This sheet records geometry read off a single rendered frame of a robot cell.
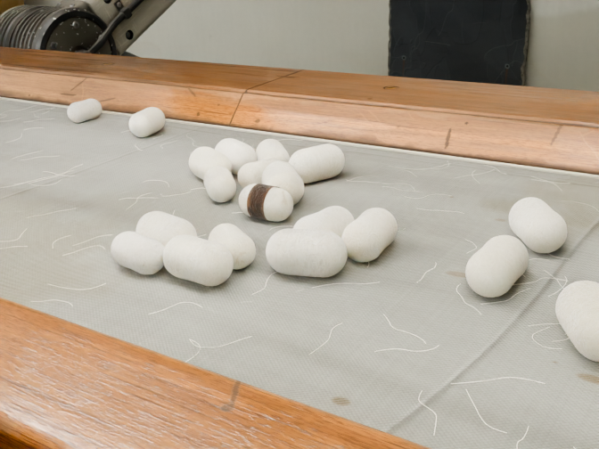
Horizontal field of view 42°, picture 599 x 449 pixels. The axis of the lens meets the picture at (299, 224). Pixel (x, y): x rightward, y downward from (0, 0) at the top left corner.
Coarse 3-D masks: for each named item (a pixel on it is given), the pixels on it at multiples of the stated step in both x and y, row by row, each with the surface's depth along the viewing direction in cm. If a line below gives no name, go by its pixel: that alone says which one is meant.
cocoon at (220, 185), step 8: (216, 168) 46; (224, 168) 46; (208, 176) 45; (216, 176) 45; (224, 176) 45; (232, 176) 45; (208, 184) 45; (216, 184) 44; (224, 184) 44; (232, 184) 45; (208, 192) 45; (216, 192) 44; (224, 192) 44; (232, 192) 45; (216, 200) 45; (224, 200) 45
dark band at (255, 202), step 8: (256, 184) 42; (264, 184) 42; (256, 192) 42; (264, 192) 41; (248, 200) 42; (256, 200) 42; (264, 200) 41; (248, 208) 42; (256, 208) 42; (256, 216) 42; (264, 216) 42
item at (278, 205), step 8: (248, 192) 42; (272, 192) 41; (280, 192) 41; (288, 192) 42; (240, 200) 42; (272, 200) 41; (280, 200) 41; (288, 200) 41; (264, 208) 41; (272, 208) 41; (280, 208) 41; (288, 208) 41; (272, 216) 41; (280, 216) 41
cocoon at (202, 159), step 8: (192, 152) 49; (200, 152) 48; (208, 152) 48; (216, 152) 48; (192, 160) 49; (200, 160) 48; (208, 160) 47; (216, 160) 47; (224, 160) 48; (192, 168) 49; (200, 168) 48; (208, 168) 47; (232, 168) 48; (200, 176) 48
